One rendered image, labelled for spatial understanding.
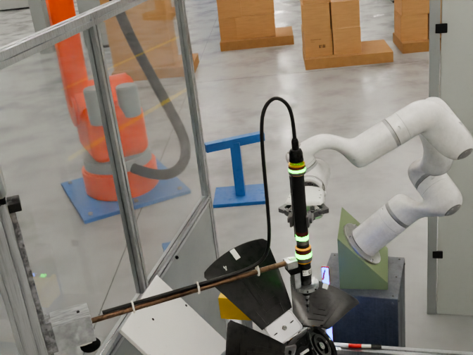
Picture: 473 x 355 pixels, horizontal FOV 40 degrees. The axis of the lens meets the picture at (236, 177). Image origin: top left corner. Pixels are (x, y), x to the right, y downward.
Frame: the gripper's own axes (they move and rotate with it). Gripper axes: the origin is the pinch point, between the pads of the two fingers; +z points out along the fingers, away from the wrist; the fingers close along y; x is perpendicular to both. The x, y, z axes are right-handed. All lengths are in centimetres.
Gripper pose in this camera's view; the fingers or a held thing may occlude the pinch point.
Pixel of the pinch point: (300, 219)
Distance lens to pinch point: 172.7
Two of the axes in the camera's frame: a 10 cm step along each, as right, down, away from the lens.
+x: -1.1, -9.1, -4.0
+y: -9.6, 0.0, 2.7
